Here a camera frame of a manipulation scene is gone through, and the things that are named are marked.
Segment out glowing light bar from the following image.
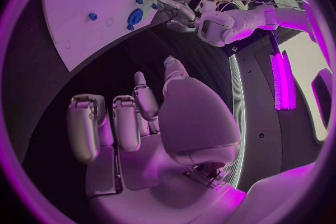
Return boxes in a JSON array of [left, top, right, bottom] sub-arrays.
[[269, 50, 298, 111]]

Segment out white cable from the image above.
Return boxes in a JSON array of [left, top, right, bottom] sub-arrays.
[[217, 0, 306, 11]]

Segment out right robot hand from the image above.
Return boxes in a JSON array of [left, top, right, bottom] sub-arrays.
[[66, 55, 248, 224]]

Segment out white task board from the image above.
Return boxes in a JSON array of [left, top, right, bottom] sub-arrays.
[[40, 0, 204, 73]]

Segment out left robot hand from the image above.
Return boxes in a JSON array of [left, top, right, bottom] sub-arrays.
[[155, 0, 198, 33]]

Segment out blue gear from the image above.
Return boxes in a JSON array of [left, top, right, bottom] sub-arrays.
[[127, 8, 144, 26]]

